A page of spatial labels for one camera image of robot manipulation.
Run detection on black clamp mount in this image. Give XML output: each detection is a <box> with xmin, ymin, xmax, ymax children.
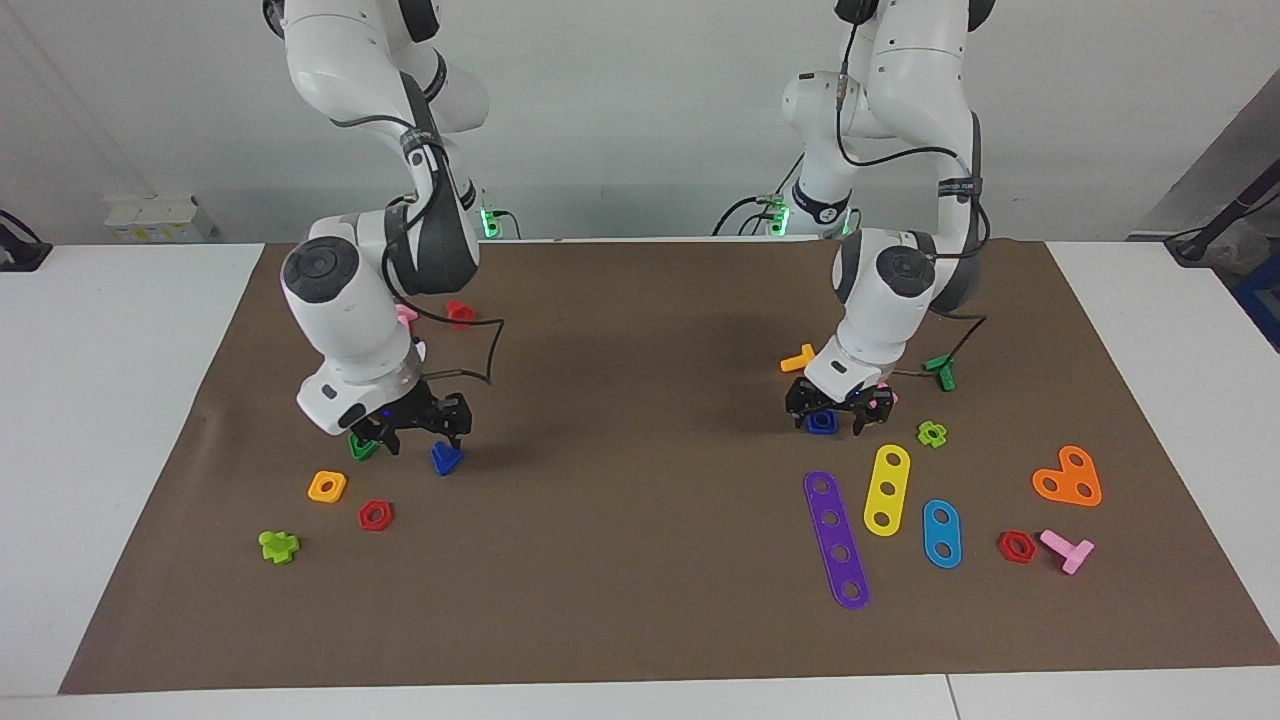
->
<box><xmin>0</xmin><ymin>210</ymin><xmax>53</xmax><ymax>273</ymax></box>

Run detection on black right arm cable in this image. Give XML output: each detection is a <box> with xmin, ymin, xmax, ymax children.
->
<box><xmin>328</xmin><ymin>100</ymin><xmax>506</xmax><ymax>387</ymax></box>

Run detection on yellow three-hole strip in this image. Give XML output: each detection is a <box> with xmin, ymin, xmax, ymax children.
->
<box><xmin>863</xmin><ymin>444</ymin><xmax>912</xmax><ymax>538</ymax></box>

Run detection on blue crate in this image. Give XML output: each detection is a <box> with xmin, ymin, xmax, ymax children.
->
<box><xmin>1232</xmin><ymin>255</ymin><xmax>1280</xmax><ymax>351</ymax></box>

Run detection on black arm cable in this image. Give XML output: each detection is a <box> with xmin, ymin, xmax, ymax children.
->
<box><xmin>835</xmin><ymin>15</ymin><xmax>993</xmax><ymax>381</ymax></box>
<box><xmin>328</xmin><ymin>100</ymin><xmax>506</xmax><ymax>387</ymax></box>

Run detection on purple four-hole strip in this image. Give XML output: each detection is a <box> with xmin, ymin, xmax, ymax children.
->
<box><xmin>803</xmin><ymin>470</ymin><xmax>871</xmax><ymax>611</ymax></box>

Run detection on orange heart-shaped plate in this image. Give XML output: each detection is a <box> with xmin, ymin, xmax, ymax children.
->
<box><xmin>1032</xmin><ymin>445</ymin><xmax>1103</xmax><ymax>508</ymax></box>

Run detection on blue two-hole strip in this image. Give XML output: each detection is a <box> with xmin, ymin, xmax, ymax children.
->
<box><xmin>922</xmin><ymin>499</ymin><xmax>963</xmax><ymax>570</ymax></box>

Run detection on white wall socket box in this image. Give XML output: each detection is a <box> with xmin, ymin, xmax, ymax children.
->
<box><xmin>105</xmin><ymin>195</ymin><xmax>219</xmax><ymax>243</ymax></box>

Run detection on black stand with pole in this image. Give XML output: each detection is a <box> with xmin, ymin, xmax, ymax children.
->
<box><xmin>1165</xmin><ymin>165</ymin><xmax>1280</xmax><ymax>266</ymax></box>

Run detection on brown table mat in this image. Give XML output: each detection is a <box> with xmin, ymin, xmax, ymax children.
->
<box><xmin>58</xmin><ymin>238</ymin><xmax>1280</xmax><ymax>695</ymax></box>

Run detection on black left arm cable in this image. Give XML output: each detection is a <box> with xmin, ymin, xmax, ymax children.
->
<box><xmin>835</xmin><ymin>15</ymin><xmax>993</xmax><ymax>381</ymax></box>

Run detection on black base cables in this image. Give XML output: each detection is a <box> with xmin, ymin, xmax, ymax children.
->
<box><xmin>712</xmin><ymin>160</ymin><xmax>806</xmax><ymax>238</ymax></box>

